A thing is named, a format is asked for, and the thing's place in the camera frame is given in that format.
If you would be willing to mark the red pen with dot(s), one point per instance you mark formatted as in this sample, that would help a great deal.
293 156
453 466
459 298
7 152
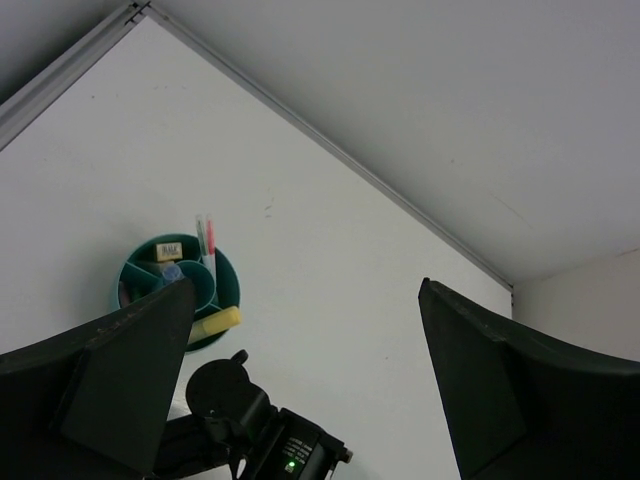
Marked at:
210 243

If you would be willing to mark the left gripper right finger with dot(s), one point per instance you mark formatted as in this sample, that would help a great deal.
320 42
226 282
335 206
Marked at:
520 404

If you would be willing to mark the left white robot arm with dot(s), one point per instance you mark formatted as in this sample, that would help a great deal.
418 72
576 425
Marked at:
232 422

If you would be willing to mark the green pen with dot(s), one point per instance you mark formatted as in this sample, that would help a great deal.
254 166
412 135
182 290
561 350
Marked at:
201 235

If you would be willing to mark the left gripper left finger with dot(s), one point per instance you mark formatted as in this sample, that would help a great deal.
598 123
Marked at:
94 400

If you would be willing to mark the pink highlighter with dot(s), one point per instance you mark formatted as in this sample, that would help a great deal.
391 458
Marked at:
124 298

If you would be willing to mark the yellow highlighter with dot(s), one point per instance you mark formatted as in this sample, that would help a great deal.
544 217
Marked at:
215 324

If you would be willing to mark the small brown eraser block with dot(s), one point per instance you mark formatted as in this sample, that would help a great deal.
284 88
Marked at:
168 251

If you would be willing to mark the aluminium table frame rail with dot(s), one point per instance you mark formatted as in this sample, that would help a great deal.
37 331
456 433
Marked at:
44 42

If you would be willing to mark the teal round organizer container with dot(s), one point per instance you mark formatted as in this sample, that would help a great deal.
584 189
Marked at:
212 295

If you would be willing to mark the clear blue-capped glue bottle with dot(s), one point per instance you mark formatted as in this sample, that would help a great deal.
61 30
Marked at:
170 274

